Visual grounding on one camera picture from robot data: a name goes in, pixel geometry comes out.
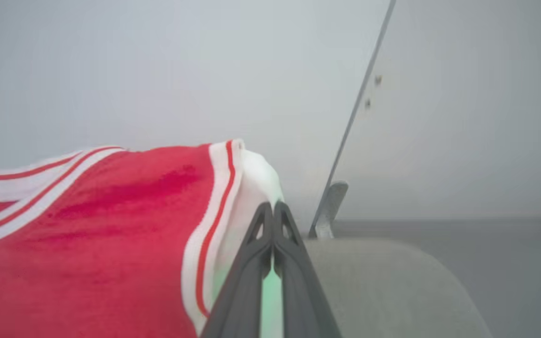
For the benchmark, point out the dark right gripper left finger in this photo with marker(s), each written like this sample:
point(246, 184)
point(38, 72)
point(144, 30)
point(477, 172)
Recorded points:
point(244, 291)

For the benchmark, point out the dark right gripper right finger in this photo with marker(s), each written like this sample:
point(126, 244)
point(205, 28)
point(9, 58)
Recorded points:
point(301, 295)

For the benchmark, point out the red garment with white stripes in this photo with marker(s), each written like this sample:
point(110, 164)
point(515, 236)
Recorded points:
point(111, 244)

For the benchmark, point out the grey fabric sofa cushion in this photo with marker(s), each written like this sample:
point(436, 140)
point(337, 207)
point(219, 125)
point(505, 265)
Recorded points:
point(392, 291)

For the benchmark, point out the light grey partition panel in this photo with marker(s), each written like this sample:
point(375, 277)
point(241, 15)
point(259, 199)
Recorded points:
point(463, 108)

